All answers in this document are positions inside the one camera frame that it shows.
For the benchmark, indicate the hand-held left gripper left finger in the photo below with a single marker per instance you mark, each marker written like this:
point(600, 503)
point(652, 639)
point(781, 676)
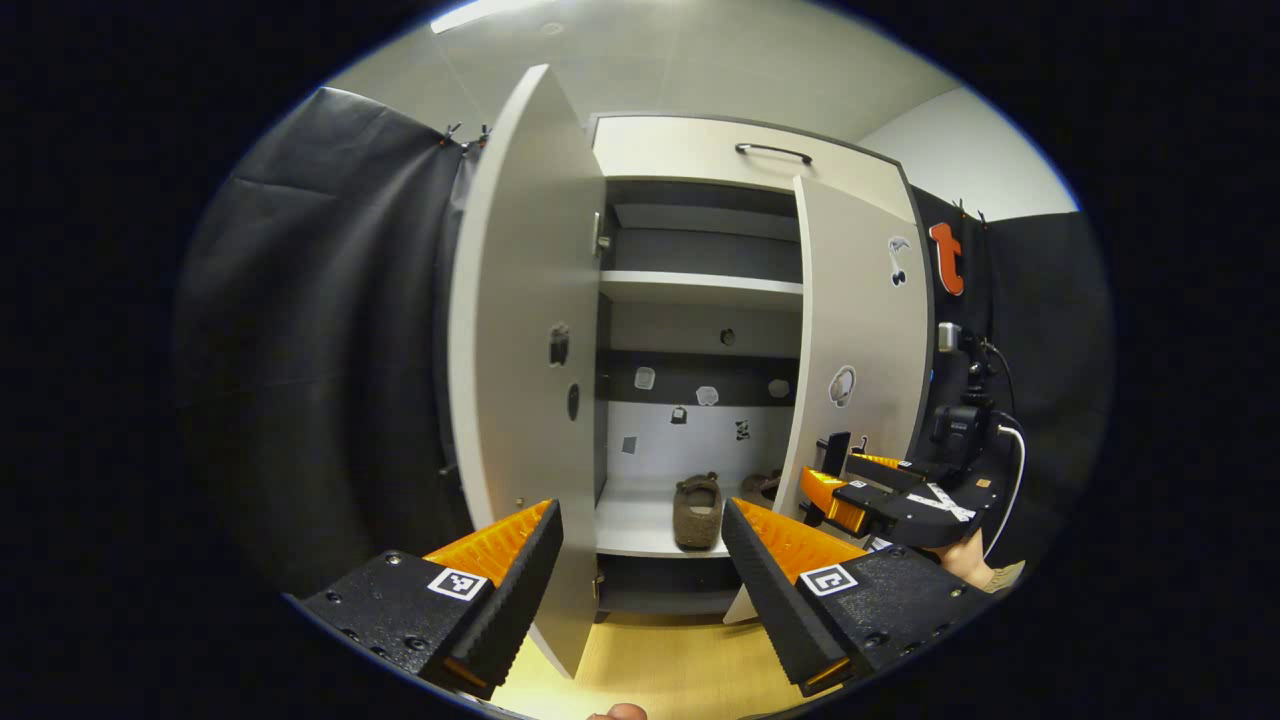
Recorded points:
point(520, 590)

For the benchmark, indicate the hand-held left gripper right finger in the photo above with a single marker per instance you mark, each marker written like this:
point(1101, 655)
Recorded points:
point(765, 600)

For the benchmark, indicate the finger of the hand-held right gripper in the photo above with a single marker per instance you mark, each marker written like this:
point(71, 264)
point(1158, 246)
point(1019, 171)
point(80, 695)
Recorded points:
point(890, 465)
point(825, 495)

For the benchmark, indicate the brown slipper shoe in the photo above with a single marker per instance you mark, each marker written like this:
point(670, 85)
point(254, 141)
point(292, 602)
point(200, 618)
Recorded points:
point(697, 515)
point(765, 483)

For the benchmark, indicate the grey shoe cabinet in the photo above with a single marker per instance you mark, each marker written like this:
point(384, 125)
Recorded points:
point(700, 450)

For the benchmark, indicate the grey shoe cabinet door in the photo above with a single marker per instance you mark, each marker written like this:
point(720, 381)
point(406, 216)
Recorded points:
point(520, 300)
point(860, 320)

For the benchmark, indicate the white cabinet shelf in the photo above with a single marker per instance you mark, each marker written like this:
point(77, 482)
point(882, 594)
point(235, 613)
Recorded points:
point(700, 288)

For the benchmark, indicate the metal door hinge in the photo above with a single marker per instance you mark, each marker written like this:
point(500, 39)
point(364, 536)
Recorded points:
point(600, 240)

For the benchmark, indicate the grey cabinet drawer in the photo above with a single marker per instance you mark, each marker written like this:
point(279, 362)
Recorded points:
point(680, 150)

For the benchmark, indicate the black backdrop cloth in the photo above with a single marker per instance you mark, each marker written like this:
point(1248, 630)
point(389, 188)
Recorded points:
point(1060, 320)
point(320, 350)

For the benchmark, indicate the ceiling light panel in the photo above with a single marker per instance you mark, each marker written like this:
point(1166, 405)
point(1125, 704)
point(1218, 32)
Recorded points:
point(480, 12)

